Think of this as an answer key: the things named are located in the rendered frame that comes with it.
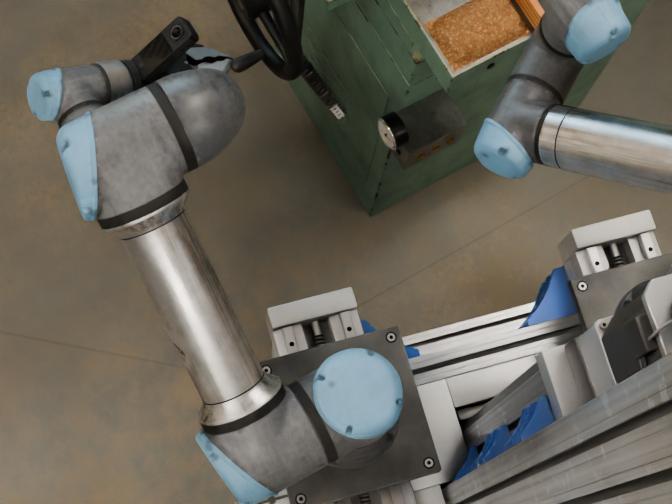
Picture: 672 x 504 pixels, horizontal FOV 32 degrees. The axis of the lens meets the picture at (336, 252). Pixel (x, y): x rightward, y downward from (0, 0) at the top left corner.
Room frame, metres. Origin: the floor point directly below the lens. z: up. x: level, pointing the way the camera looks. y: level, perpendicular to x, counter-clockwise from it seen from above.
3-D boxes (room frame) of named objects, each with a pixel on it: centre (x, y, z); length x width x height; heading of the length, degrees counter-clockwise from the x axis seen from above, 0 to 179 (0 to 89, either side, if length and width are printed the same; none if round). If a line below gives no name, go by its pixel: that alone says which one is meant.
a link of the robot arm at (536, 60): (0.72, -0.21, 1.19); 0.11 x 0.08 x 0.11; 164
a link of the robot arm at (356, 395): (0.28, -0.06, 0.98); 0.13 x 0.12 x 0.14; 132
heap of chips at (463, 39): (0.89, -0.13, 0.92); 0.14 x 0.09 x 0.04; 133
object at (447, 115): (0.85, -0.10, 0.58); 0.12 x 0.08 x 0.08; 133
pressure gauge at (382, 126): (0.80, -0.05, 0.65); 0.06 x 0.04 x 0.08; 43
